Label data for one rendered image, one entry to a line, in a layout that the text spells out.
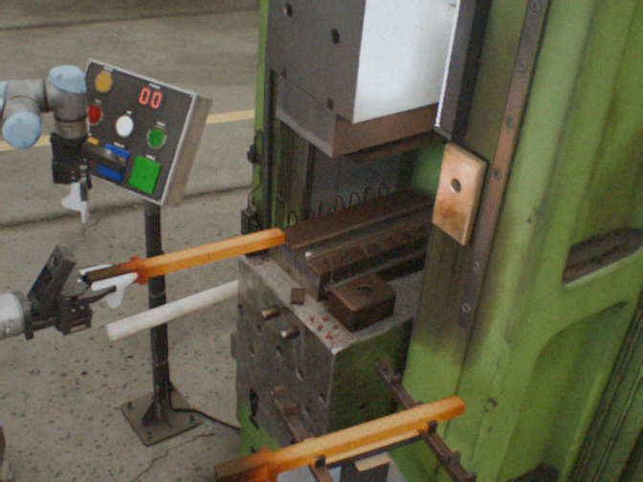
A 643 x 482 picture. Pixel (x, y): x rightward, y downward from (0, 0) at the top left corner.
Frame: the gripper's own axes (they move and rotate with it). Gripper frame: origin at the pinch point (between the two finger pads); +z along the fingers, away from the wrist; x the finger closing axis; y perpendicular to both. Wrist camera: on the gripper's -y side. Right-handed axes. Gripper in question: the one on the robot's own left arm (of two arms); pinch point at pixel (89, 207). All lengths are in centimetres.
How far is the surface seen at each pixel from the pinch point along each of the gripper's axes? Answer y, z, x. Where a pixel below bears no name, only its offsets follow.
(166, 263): -19, -20, 51
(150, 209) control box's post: -14.1, 11.7, -16.1
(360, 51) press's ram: -53, -57, 41
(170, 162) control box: -19.9, -11.5, -0.8
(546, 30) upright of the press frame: -78, -67, 59
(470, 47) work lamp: -69, -61, 50
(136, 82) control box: -12.0, -24.8, -17.0
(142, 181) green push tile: -12.9, -6.1, -1.3
